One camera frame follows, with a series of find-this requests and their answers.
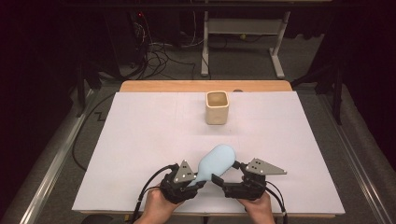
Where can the white metal desk frame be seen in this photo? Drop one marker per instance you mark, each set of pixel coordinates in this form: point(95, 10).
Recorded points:
point(205, 46)

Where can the small yellow-green ball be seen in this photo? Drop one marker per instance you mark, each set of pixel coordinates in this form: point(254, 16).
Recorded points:
point(243, 36)

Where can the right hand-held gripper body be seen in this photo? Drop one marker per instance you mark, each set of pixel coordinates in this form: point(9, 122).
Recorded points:
point(246, 189)

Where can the black metal stand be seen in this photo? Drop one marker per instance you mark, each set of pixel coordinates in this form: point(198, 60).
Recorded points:
point(337, 93)
point(81, 93)

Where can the dark curtain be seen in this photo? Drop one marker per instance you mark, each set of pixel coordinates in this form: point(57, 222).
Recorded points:
point(373, 77)
point(31, 93)

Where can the aluminium floor rail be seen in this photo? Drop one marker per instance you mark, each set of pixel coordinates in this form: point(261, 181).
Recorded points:
point(53, 165)
point(358, 168)

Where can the wooden table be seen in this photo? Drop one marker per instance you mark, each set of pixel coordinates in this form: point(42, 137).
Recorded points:
point(155, 86)

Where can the light blue hairbrush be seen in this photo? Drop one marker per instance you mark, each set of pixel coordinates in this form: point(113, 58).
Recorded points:
point(216, 161)

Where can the beige square cup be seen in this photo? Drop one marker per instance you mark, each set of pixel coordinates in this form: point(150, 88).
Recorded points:
point(217, 115)

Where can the white board sheet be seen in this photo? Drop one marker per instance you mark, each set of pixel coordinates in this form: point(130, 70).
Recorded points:
point(140, 140)

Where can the person's right hand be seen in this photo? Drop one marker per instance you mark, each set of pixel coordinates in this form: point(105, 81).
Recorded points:
point(260, 210)

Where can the dark equipment box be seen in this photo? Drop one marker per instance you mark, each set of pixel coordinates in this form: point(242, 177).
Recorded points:
point(124, 37)

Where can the person's left hand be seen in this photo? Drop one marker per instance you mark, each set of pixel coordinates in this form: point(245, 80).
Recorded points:
point(157, 208)

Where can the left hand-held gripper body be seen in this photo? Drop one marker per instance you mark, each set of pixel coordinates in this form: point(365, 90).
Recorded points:
point(177, 189)

